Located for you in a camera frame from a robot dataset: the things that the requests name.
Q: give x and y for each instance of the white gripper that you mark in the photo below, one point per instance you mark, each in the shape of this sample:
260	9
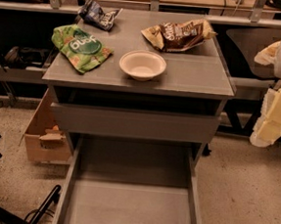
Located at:
268	127

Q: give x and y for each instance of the brown chip bag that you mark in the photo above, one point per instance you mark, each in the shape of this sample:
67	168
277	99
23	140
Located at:
178	37

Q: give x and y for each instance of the grey drawer cabinet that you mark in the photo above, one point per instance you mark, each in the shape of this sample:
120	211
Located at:
193	83

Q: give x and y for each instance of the closed grey top drawer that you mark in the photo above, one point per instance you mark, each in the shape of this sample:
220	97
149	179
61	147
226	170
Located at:
135	124

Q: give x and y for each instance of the open grey middle drawer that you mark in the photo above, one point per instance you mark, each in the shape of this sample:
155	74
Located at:
121	181

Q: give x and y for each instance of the green chip bag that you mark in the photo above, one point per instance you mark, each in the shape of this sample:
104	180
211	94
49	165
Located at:
82	49

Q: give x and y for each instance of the blue chip bag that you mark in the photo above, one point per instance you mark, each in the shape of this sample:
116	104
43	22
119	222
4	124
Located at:
93	14

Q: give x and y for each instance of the white paper bowl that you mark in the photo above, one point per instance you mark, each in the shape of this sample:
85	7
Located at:
142	65

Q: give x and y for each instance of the cardboard box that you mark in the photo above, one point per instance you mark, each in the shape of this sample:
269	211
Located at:
44	140

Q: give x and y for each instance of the grey metal shelf rail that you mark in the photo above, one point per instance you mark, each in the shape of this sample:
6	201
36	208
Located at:
149	6

